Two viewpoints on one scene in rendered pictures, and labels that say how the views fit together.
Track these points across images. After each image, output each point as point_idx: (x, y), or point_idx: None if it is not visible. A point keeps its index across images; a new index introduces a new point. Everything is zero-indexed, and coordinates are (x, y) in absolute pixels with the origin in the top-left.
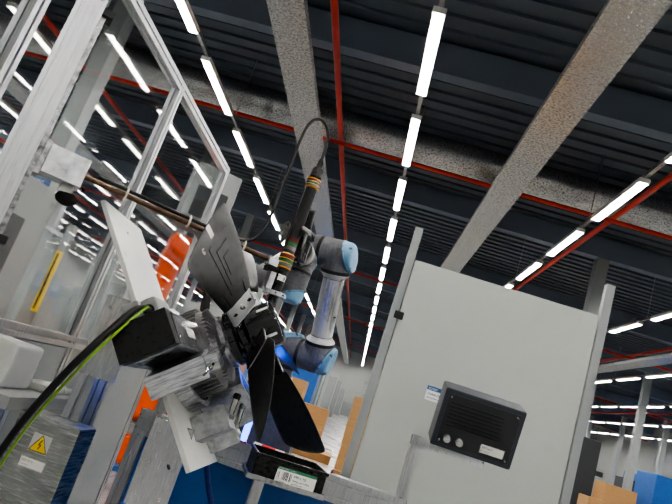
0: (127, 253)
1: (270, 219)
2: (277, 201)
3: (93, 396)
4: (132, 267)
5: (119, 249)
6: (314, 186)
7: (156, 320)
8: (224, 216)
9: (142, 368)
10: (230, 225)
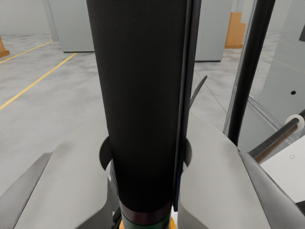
0: (300, 161)
1: (232, 108)
2: (249, 32)
3: None
4: (286, 171)
5: (286, 147)
6: None
7: None
8: (197, 88)
9: None
10: (193, 97)
